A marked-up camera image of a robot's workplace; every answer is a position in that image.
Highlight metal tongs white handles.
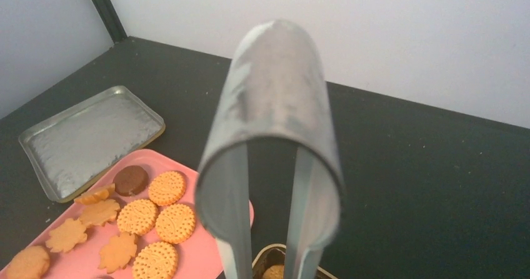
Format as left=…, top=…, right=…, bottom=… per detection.
left=194, top=19, right=346, bottom=278

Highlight round dotted yellow biscuit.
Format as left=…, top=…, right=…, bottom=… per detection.
left=148, top=171, right=187, bottom=206
left=117, top=199, right=159, bottom=236
left=132, top=241, right=178, bottom=279
left=155, top=203, right=196, bottom=244

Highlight pink plastic tray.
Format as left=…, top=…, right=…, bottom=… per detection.
left=1, top=150, right=223, bottom=278

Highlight gold cookie tin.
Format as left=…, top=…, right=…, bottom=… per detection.
left=251, top=243, right=338, bottom=279

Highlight dark chocolate round cookie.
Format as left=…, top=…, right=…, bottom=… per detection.
left=113, top=165, right=149, bottom=196

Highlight silver metal tin lid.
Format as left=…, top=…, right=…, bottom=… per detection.
left=19, top=86, right=166, bottom=203

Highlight round swirl tan cookie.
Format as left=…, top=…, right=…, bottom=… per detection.
left=6, top=246, right=51, bottom=279

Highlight black frame post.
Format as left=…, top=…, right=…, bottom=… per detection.
left=91, top=0, right=128, bottom=44

